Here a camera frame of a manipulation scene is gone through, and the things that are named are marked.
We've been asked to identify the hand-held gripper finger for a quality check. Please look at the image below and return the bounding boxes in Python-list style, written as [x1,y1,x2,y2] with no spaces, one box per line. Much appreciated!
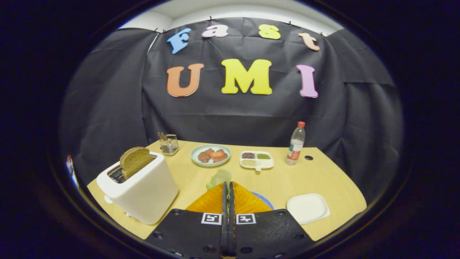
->
[229,181,317,259]
[145,181,230,259]

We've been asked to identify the green lettuce leaf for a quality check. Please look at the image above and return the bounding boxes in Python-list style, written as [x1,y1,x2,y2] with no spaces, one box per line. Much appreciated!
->
[206,168,232,191]

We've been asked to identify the brown bread slice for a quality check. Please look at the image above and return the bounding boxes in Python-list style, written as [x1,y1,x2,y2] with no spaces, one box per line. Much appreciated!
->
[119,146,155,180]

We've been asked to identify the blue round plate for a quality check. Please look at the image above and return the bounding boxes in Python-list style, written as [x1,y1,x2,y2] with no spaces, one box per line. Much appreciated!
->
[250,191,275,210]

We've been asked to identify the white divided condiment dish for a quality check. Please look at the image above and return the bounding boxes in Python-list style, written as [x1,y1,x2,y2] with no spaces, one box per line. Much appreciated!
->
[240,150,275,172]

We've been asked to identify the white square plate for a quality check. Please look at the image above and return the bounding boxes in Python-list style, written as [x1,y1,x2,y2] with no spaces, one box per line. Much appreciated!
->
[286,193,331,225]

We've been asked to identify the pale green round plate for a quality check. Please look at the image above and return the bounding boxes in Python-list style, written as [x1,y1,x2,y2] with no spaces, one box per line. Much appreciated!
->
[190,144,231,167]

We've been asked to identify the white toaster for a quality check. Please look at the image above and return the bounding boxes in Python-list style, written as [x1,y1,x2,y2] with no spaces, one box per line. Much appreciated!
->
[96,151,179,225]

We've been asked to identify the clear red-capped plastic bottle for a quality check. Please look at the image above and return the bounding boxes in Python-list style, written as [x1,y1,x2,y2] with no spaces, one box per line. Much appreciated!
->
[285,121,306,166]

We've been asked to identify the black backdrop cloth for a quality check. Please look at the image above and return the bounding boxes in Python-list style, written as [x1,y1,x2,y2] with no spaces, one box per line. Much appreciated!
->
[59,17,404,202]

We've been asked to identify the metal wire utensil holder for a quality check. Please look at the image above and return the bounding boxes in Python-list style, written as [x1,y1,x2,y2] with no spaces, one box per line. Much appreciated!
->
[157,132,179,156]

